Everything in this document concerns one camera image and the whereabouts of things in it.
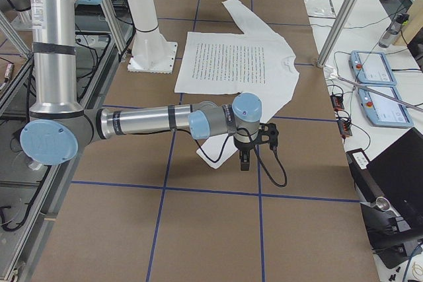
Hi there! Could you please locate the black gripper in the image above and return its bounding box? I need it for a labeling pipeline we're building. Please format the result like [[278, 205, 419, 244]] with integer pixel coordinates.
[[234, 134, 258, 170]]

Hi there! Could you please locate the white long-sleeve printed shirt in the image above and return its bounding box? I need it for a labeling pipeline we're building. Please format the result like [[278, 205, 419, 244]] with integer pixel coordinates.
[[174, 0, 301, 170]]

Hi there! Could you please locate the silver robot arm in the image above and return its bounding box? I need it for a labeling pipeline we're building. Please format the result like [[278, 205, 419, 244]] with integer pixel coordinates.
[[20, 0, 264, 170]]

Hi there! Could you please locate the lower orange usb hub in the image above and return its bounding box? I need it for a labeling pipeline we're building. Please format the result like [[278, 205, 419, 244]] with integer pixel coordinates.
[[337, 119, 352, 139]]

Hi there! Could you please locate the lower blue teach pendant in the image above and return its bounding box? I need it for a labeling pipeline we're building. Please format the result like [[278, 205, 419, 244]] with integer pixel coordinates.
[[358, 88, 414, 128]]

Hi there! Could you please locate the blue teach pendant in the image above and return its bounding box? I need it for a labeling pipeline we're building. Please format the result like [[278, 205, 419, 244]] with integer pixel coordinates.
[[350, 50, 397, 86], [358, 88, 414, 128]]

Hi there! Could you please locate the black laptop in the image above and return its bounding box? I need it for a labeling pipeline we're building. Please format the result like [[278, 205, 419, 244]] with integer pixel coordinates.
[[346, 128, 422, 269]]

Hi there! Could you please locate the upper blue teach pendant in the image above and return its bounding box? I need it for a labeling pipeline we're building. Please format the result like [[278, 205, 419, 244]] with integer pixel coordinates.
[[350, 50, 397, 86]]

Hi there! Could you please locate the plastic sheet bag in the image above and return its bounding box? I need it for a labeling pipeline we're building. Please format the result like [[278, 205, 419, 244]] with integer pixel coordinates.
[[304, 0, 336, 18]]

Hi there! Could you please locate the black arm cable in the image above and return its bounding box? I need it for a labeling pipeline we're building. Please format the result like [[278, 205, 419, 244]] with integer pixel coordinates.
[[194, 126, 288, 188]]

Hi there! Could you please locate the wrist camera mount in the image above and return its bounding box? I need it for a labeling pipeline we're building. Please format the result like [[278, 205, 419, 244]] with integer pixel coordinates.
[[257, 123, 279, 152]]

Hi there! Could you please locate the white central pillar mount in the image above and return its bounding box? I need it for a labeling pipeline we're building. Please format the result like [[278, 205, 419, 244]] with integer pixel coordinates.
[[128, 0, 178, 73]]

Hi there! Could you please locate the aluminium frame post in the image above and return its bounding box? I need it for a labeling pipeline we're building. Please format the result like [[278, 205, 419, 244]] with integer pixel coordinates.
[[317, 0, 357, 68]]

